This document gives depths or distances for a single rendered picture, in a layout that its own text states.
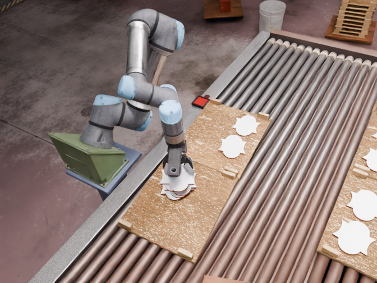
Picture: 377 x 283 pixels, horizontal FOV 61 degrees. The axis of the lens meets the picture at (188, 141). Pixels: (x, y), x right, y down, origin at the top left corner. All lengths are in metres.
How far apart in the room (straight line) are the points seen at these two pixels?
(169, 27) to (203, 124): 0.51
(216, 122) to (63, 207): 1.51
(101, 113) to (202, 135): 0.49
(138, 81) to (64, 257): 0.72
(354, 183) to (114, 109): 1.07
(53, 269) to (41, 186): 1.59
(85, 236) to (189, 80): 2.43
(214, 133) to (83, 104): 2.13
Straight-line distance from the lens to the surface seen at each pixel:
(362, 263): 1.32
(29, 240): 2.66
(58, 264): 1.38
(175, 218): 1.31
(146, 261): 1.28
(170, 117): 1.06
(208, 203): 1.34
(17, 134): 3.48
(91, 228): 1.40
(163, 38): 1.42
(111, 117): 1.48
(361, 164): 1.58
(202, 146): 1.53
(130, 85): 1.11
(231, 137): 1.55
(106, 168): 1.51
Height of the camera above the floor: 2.07
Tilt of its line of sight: 47 degrees down
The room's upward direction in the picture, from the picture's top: 6 degrees counter-clockwise
